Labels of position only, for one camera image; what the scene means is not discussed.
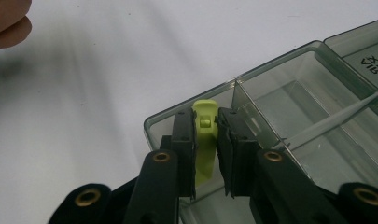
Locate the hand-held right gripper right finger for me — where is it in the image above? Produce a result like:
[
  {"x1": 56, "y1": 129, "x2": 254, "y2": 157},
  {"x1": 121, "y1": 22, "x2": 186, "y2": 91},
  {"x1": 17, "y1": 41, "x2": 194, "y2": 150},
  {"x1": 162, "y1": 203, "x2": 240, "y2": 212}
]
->
[{"x1": 215, "y1": 106, "x2": 348, "y2": 224}]

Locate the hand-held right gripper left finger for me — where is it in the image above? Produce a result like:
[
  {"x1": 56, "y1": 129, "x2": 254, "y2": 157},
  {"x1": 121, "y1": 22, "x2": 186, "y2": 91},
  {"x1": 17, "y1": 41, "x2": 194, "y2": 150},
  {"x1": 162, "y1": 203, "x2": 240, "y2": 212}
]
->
[{"x1": 123, "y1": 107, "x2": 198, "y2": 224}]

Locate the yellow-green plastic clip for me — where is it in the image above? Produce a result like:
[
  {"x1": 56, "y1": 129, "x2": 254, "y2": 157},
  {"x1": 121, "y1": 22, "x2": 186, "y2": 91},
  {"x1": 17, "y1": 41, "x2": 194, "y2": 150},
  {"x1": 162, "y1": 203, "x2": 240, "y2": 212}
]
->
[{"x1": 190, "y1": 99, "x2": 220, "y2": 188}]

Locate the translucent grey plastic organizer box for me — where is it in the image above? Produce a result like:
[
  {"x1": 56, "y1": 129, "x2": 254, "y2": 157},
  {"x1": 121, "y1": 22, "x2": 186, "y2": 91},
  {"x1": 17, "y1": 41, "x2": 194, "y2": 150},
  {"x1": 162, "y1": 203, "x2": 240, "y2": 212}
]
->
[{"x1": 143, "y1": 16, "x2": 378, "y2": 224}]

